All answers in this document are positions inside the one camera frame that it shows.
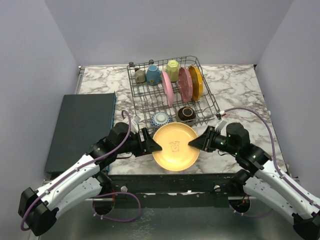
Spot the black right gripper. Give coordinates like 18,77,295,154
188,125,239,156

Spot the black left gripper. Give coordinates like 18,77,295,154
116,128,163,158

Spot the pale yellow bear plate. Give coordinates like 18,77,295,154
152,122,200,172

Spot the orange blue patterned bowl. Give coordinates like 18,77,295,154
150,111,172,127

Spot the dark brown bowl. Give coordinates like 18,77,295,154
176,106,197,126

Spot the grey wire dish rack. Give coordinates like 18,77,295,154
126,55,221,138

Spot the orange polka dot plate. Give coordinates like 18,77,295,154
188,65,204,101

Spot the plain pink bear plate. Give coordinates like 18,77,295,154
161,70,174,107

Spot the blue mug white inside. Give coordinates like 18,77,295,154
146,64,162,86

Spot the small grey cup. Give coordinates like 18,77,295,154
134,69,146,84

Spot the pale yellow mug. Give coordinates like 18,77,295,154
164,60,180,83

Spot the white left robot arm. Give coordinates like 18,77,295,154
18,122,162,236

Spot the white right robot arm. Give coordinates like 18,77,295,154
188,123,320,240

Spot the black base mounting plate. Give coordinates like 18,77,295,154
82,172,292,210

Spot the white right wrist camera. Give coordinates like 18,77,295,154
215,110,227,132

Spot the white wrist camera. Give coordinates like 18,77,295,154
131,115,140,134
215,110,227,132

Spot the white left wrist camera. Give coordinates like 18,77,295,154
131,115,140,134

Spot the dark network switch box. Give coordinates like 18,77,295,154
44,93,117,174

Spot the aluminium rail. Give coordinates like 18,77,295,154
41,176,305,201

